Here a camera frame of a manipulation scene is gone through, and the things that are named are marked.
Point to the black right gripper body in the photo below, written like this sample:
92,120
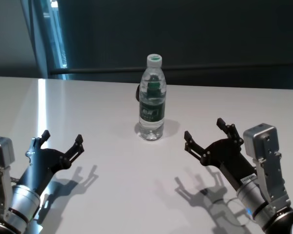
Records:
227,158

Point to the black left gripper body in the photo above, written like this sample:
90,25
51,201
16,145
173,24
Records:
44,165

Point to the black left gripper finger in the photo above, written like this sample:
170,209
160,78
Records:
40,142
74,151

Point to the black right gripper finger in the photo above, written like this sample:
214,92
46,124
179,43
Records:
194,146
230,132

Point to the clear water bottle green label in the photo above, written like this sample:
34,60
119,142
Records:
151,117

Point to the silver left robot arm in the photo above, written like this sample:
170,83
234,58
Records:
22,202

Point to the small dark object behind bottle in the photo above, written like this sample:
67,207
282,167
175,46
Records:
137,93

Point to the grey horizontal handrail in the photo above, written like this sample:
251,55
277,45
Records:
100,70

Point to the window glass strip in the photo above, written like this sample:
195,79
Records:
59,44

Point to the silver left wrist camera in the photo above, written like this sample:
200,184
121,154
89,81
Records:
0,151

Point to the grey window frame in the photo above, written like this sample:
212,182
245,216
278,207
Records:
39,48

